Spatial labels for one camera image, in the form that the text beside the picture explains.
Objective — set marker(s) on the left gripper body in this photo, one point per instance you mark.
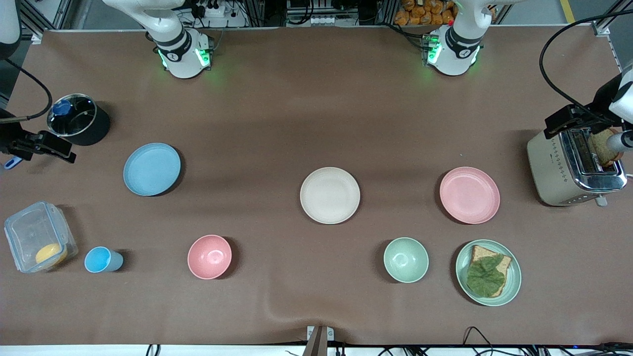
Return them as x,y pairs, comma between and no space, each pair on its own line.
591,115

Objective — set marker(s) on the blue plate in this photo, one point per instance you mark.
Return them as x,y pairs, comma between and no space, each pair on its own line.
152,169

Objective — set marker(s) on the pink plate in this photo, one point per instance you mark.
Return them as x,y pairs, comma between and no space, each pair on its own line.
470,195

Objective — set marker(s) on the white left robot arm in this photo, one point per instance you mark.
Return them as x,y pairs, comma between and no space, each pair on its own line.
457,49

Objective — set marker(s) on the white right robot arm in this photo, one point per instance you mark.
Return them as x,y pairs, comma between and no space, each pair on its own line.
183,54

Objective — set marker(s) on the brown bread slice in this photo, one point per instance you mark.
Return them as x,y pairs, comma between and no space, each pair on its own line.
479,252
601,151

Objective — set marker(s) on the beige chrome toaster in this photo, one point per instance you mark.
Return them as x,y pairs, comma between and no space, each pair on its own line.
549,168

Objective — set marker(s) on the black steel pot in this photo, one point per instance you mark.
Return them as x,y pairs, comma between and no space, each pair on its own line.
96,128

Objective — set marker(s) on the blue object inside pot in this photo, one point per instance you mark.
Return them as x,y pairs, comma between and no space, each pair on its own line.
62,107

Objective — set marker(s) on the clear plastic food container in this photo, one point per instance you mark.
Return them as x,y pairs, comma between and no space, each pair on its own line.
29,230

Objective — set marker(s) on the yellow round food piece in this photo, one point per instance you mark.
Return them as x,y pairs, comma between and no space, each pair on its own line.
51,254

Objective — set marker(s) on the blue cup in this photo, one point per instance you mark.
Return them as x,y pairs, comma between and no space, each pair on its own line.
101,259

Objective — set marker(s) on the green plate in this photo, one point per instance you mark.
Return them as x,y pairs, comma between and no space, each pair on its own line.
512,284

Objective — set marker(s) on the green lettuce leaf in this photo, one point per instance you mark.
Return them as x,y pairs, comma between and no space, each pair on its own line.
487,277

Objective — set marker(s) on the bag of orange buns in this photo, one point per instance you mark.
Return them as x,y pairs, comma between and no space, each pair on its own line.
425,14

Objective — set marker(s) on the pink bowl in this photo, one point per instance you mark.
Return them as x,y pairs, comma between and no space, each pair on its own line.
209,256

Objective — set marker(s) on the green bowl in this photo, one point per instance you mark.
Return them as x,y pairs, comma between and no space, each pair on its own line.
406,259

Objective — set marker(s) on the white power strip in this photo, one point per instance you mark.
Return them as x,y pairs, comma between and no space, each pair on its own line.
210,9

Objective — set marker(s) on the beige plate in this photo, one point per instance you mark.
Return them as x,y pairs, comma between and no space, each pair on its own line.
330,195

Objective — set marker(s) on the brown table cover sheet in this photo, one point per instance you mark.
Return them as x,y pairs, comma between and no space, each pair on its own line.
296,123

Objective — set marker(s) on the aluminium frame profile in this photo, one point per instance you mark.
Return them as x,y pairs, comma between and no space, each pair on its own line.
47,17
610,20

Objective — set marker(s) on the metal table edge bracket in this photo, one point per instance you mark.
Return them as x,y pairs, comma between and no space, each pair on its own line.
320,338

